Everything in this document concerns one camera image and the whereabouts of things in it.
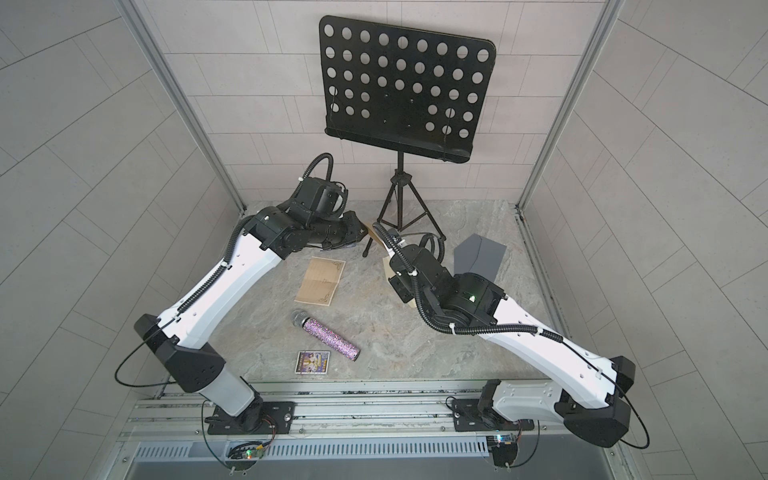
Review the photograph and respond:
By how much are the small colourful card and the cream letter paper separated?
0.48ft

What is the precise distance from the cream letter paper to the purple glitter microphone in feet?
0.24

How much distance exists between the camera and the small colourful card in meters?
0.79

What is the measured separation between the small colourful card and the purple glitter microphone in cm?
3

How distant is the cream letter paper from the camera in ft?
3.05

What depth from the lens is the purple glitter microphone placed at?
806 millimetres
